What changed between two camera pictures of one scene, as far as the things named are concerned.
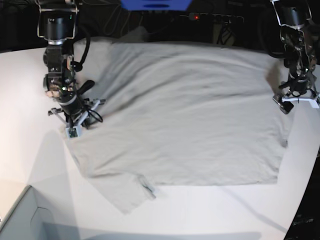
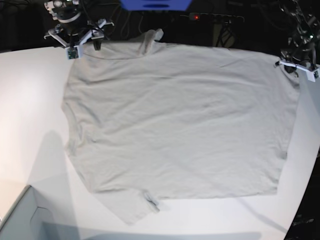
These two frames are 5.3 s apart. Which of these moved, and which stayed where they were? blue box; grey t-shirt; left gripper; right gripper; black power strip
Moved: left gripper; grey t-shirt; right gripper
Stayed: blue box; black power strip
